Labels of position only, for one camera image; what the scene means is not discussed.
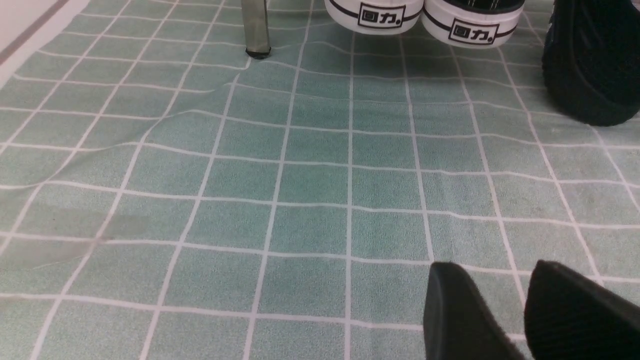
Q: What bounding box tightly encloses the black canvas sneaker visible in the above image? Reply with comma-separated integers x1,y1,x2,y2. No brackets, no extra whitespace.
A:
420,0,525,50
324,0,425,36

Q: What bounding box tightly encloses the black knit shoe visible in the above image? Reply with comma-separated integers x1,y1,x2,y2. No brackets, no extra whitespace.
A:
542,0,640,127

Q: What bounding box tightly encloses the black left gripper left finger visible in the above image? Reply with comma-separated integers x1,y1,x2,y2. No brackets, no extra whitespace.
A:
423,262,524,360

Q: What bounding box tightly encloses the green checked floor cloth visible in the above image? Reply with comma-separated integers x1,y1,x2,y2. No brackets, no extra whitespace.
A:
0,0,639,360

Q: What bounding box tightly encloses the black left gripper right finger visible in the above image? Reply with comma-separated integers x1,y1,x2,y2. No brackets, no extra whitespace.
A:
524,260,640,360

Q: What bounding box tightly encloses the black canvas sneaker left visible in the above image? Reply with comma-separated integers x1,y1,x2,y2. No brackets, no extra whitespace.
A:
324,0,425,36

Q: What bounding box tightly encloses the metal shoe rack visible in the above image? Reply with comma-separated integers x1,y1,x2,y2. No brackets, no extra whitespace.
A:
240,0,271,60

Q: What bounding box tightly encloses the black canvas sneaker right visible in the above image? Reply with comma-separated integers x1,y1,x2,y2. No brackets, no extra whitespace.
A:
420,0,525,50

